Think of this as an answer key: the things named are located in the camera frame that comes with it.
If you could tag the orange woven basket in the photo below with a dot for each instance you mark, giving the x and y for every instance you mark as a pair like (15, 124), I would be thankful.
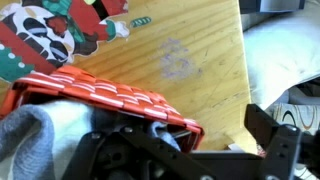
(77, 84)

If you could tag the grey and white cloth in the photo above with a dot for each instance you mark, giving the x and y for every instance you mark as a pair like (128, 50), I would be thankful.
(60, 140)

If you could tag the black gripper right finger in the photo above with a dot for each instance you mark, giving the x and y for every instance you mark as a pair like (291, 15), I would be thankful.
(285, 145)

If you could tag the patterned floral cushion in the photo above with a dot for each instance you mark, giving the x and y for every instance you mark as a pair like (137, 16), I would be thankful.
(305, 117)

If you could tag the wooden table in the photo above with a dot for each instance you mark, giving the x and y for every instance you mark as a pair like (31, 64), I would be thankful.
(191, 52)

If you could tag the white cushion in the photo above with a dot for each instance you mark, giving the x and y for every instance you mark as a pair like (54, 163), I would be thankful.
(283, 51)

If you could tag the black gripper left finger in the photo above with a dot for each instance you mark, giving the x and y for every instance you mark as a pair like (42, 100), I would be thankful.
(131, 154)

